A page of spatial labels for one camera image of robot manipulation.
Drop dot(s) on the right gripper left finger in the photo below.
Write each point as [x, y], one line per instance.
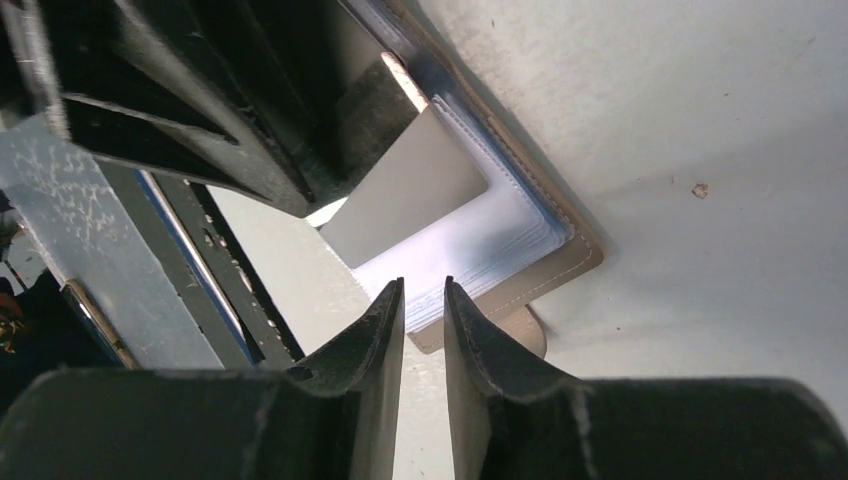
[331, 415]

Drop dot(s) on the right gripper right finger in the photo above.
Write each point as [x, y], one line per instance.
[515, 416]

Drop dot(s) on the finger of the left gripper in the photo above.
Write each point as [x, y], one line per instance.
[232, 152]
[281, 62]

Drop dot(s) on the black card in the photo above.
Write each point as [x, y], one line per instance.
[422, 174]

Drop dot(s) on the beige leather card holder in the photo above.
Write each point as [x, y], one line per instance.
[516, 242]

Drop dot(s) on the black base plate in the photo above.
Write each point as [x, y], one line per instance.
[210, 272]

